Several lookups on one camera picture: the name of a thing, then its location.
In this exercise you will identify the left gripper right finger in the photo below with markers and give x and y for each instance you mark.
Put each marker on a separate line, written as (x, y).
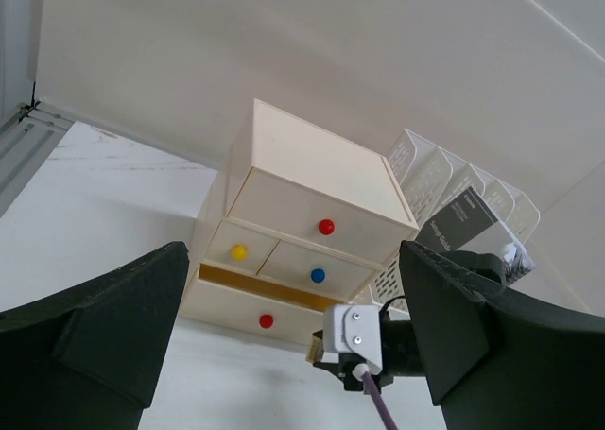
(495, 358)

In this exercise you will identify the small yellow eraser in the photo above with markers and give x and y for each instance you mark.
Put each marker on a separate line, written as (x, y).
(316, 351)

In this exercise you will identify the cream drawer cabinet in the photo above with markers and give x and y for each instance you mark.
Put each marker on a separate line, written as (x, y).
(297, 219)

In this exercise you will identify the aluminium rail frame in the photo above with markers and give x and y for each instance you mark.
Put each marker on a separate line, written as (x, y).
(29, 133)

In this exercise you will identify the grey setup guide booklet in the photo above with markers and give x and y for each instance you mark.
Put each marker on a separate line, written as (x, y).
(467, 223)

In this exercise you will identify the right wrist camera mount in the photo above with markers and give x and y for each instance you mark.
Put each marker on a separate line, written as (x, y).
(354, 329)

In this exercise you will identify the white file organizer rack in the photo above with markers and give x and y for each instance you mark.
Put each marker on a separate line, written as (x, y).
(430, 177)

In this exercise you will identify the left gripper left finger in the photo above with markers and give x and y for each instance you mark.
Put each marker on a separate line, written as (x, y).
(90, 356)

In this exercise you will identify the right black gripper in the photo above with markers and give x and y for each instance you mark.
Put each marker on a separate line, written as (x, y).
(401, 358)

